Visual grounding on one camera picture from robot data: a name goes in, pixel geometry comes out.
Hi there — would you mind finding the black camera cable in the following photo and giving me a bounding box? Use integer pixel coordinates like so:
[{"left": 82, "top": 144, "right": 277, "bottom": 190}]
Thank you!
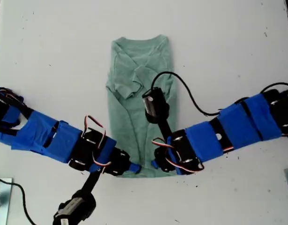
[
  {"left": 0, "top": 174, "right": 38, "bottom": 225},
  {"left": 151, "top": 71, "right": 222, "bottom": 117}
]

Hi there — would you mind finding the red white servo wire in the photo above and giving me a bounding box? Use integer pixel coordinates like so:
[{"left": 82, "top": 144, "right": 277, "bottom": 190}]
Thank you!
[
  {"left": 84, "top": 114, "right": 112, "bottom": 174},
  {"left": 151, "top": 137, "right": 205, "bottom": 174}
]

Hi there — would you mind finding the green t-shirt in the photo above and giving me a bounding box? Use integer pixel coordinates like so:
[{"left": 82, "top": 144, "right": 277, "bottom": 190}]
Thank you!
[{"left": 105, "top": 34, "right": 179, "bottom": 179}]

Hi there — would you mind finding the black camera box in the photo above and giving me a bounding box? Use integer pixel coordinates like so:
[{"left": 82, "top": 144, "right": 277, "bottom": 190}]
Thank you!
[
  {"left": 141, "top": 87, "right": 170, "bottom": 124},
  {"left": 52, "top": 189, "right": 97, "bottom": 225}
]

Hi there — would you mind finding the black camera stalk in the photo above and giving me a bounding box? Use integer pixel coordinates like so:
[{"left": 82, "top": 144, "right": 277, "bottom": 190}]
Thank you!
[
  {"left": 157, "top": 119, "right": 174, "bottom": 142},
  {"left": 81, "top": 167, "right": 106, "bottom": 195}
]

